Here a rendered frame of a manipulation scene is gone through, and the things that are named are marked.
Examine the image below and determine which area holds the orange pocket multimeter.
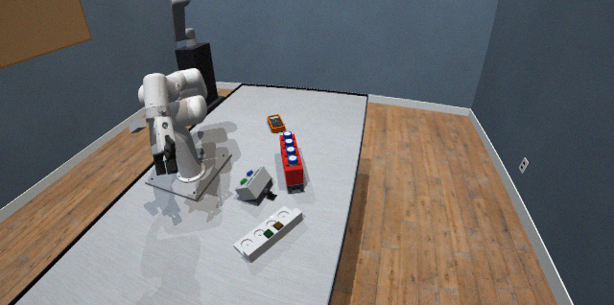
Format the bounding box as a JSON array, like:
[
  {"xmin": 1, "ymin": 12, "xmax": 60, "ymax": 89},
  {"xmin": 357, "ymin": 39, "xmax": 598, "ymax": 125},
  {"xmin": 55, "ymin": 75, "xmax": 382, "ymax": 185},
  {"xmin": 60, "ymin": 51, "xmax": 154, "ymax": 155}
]
[{"xmin": 268, "ymin": 114, "xmax": 285, "ymax": 133}]

